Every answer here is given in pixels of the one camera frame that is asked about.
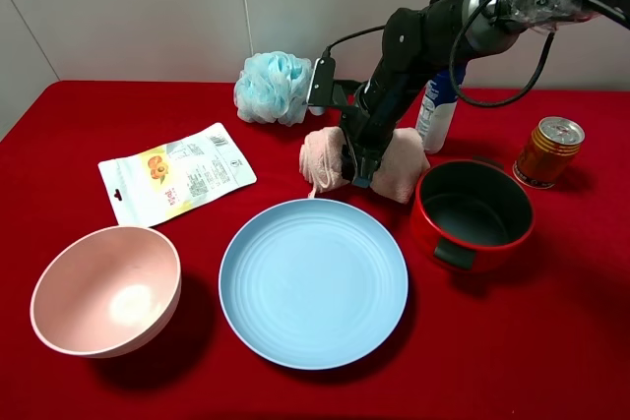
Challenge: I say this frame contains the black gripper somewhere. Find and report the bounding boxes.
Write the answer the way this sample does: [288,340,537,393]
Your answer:
[340,59,418,189]

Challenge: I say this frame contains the pink towel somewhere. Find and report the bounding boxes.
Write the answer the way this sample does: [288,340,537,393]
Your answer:
[299,127,430,204]

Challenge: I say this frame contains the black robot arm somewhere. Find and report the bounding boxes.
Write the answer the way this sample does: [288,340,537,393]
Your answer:
[340,0,629,188]

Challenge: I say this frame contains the white blue-capped bottle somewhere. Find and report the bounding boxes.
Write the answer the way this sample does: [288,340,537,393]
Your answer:
[415,69,459,154]

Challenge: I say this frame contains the blue mesh bath loofah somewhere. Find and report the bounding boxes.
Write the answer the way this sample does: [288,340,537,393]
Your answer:
[233,51,313,127]

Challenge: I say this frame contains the light blue plate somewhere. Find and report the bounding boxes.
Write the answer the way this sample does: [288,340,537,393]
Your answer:
[219,199,409,371]

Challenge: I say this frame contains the orange gold drink can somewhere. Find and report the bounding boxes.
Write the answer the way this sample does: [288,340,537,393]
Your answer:
[513,116,586,189]

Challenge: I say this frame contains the white snack pouch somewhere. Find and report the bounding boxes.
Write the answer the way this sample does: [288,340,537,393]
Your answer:
[98,123,257,227]

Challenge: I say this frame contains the pink bowl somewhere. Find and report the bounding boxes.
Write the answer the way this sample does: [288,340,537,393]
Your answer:
[30,226,182,358]

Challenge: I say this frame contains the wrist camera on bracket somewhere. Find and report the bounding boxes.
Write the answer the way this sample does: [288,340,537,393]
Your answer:
[306,56,362,116]

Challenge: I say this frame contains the red pot with black handles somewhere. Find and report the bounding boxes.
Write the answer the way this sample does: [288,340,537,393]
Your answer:
[410,159,535,273]

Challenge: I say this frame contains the black cable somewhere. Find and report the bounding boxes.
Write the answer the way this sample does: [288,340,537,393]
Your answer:
[322,0,630,109]

